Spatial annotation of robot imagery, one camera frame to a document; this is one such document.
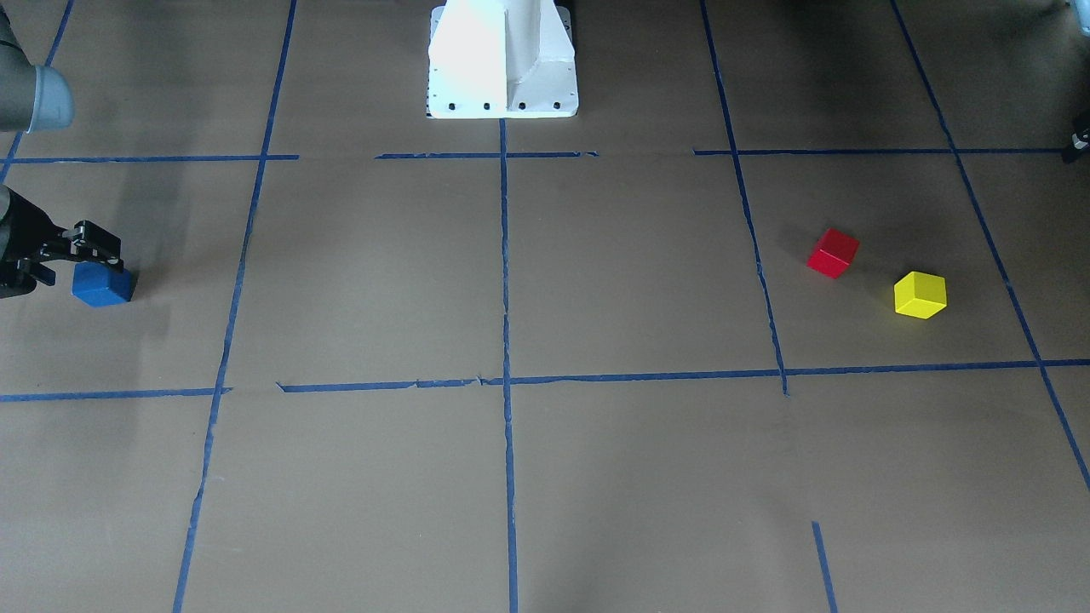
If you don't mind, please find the blue wooden block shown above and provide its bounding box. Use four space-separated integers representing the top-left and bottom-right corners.
72 261 134 309

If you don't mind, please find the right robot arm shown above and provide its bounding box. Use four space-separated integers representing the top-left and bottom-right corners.
1 11 134 307

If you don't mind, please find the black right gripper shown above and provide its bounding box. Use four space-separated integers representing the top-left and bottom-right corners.
1 189 124 299

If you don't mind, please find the yellow wooden block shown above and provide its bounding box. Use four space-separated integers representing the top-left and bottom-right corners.
894 271 949 318

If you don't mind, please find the red wooden block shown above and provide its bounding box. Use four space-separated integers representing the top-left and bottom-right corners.
806 226 860 279

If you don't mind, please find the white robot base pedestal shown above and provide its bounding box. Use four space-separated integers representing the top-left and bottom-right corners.
426 1 580 120

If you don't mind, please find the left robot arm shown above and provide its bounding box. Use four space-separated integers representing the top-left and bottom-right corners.
1059 110 1090 164

